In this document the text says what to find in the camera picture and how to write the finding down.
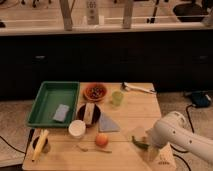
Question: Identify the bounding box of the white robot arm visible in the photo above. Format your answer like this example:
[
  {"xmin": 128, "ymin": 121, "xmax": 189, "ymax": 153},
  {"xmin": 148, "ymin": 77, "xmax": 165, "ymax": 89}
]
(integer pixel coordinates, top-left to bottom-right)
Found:
[{"xmin": 146, "ymin": 111, "xmax": 213, "ymax": 164}]

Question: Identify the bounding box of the black office chair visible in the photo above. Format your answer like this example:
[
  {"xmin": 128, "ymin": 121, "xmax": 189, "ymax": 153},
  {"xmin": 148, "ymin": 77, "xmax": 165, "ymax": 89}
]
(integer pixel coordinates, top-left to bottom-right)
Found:
[{"xmin": 173, "ymin": 3, "xmax": 208, "ymax": 22}]

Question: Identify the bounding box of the orange bowl with beans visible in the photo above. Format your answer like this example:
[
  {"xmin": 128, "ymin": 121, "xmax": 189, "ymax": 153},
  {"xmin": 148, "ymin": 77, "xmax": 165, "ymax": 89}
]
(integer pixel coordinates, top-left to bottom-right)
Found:
[{"xmin": 83, "ymin": 83, "xmax": 107, "ymax": 102}]

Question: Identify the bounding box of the white cup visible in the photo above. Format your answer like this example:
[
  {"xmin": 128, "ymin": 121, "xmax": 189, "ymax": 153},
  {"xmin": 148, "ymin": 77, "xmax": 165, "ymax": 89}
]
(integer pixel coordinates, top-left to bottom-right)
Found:
[{"xmin": 68, "ymin": 120, "xmax": 86, "ymax": 139}]

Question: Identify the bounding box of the black cable right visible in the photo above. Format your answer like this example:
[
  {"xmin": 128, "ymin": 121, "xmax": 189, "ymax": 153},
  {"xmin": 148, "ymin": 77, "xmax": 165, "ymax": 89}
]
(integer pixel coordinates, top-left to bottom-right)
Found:
[{"xmin": 169, "ymin": 104, "xmax": 201, "ymax": 171}]

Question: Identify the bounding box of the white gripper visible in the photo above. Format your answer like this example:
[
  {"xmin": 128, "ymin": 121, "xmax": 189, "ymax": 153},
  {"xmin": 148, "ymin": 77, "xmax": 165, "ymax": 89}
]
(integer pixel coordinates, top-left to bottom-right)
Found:
[{"xmin": 146, "ymin": 128, "xmax": 159, "ymax": 162}]

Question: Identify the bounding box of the black cable left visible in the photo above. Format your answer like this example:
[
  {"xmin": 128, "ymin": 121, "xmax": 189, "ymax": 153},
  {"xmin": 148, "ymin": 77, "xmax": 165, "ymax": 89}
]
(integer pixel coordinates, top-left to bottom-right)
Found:
[{"xmin": 0, "ymin": 128, "xmax": 35, "ymax": 158}]

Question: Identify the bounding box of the dark brown bowl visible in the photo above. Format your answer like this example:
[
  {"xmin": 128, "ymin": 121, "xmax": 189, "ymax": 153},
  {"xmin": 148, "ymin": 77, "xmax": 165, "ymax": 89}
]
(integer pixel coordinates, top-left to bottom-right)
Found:
[{"xmin": 77, "ymin": 103, "xmax": 101, "ymax": 127}]

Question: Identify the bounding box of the beige block in bowl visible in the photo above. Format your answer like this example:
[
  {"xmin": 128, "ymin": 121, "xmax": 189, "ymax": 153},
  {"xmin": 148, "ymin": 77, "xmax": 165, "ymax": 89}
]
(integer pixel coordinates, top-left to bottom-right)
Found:
[{"xmin": 84, "ymin": 103, "xmax": 95, "ymax": 125}]

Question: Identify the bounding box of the blue sponge in tray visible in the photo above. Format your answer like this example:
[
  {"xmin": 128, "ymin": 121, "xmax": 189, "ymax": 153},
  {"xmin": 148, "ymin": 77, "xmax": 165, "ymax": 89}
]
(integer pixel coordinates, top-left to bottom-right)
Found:
[{"xmin": 53, "ymin": 104, "xmax": 69, "ymax": 122}]

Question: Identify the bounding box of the small black bowl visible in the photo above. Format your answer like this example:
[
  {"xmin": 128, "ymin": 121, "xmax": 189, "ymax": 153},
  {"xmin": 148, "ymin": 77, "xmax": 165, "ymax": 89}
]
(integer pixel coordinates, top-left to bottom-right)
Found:
[{"xmin": 33, "ymin": 137, "xmax": 51, "ymax": 153}]

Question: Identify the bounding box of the green plastic cup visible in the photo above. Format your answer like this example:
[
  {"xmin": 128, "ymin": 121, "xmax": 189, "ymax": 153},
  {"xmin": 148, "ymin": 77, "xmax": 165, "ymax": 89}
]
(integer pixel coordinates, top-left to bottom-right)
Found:
[{"xmin": 112, "ymin": 91, "xmax": 124, "ymax": 106}]

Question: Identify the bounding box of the blue triangular cloth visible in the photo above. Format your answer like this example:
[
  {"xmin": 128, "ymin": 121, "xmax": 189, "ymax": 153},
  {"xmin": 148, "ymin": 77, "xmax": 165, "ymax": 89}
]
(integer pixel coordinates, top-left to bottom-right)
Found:
[{"xmin": 99, "ymin": 113, "xmax": 120, "ymax": 132}]

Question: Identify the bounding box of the green plastic tray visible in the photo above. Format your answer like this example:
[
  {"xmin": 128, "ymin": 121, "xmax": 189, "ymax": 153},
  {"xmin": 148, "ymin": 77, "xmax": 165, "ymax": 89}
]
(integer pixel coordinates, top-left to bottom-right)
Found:
[{"xmin": 27, "ymin": 81, "xmax": 80, "ymax": 128}]

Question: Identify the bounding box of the wooden spoon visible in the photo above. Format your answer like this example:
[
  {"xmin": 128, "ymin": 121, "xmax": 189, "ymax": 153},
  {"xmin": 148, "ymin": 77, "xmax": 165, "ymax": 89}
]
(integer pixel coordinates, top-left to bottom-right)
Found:
[{"xmin": 76, "ymin": 145, "xmax": 112, "ymax": 154}]

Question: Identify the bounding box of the orange fruit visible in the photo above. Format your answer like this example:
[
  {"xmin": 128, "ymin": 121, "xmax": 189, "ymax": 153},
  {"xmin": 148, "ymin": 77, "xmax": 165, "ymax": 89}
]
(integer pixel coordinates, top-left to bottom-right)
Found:
[{"xmin": 95, "ymin": 133, "xmax": 108, "ymax": 147}]

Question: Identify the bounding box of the black cable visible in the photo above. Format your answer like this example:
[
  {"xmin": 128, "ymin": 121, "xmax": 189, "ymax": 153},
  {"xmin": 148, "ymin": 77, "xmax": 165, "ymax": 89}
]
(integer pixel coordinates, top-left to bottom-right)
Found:
[
  {"xmin": 0, "ymin": 128, "xmax": 35, "ymax": 158},
  {"xmin": 169, "ymin": 104, "xmax": 201, "ymax": 171}
]

